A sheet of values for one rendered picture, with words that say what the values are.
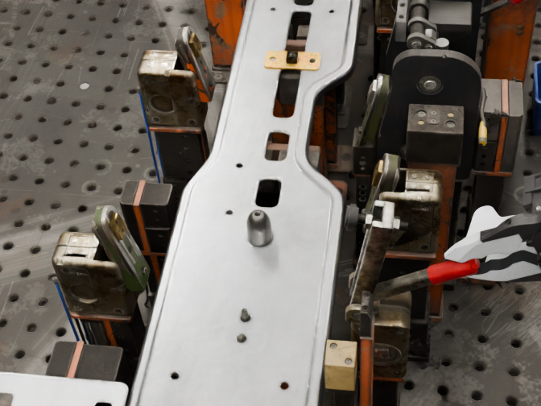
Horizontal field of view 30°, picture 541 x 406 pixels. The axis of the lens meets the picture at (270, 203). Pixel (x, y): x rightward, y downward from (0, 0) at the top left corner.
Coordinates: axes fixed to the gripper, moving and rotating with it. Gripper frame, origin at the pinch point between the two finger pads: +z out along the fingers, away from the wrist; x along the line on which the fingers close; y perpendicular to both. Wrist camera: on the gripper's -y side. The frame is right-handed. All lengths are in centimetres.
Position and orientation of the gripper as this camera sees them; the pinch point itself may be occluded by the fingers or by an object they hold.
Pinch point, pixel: (461, 267)
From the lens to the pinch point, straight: 111.8
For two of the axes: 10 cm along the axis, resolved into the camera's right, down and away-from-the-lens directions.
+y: 1.5, -7.5, 6.5
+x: -5.3, -6.1, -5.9
